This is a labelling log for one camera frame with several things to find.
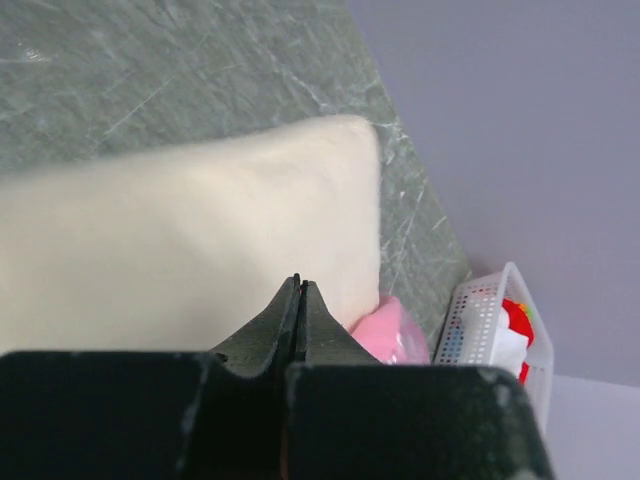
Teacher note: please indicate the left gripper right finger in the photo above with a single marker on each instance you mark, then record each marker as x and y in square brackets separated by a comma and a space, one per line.
[366, 420]

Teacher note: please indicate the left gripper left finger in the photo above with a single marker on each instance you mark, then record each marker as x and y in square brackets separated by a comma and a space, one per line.
[152, 415]

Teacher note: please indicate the pink pillowcase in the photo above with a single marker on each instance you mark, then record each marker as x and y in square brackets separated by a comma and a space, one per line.
[391, 336]

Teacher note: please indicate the cream pillow with bear print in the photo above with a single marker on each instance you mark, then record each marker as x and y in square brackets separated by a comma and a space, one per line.
[177, 249]

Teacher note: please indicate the white plastic basket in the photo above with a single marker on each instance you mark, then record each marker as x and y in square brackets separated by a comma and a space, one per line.
[469, 329]

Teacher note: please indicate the red and white cloth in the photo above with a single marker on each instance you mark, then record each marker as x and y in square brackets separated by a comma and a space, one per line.
[514, 335]

